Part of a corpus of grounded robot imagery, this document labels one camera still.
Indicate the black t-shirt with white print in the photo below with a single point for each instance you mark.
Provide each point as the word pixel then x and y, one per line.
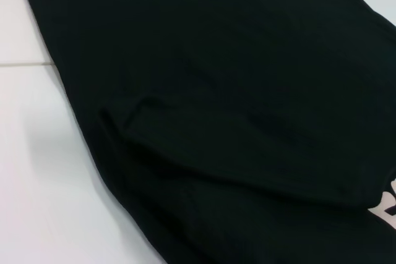
pixel 232 106

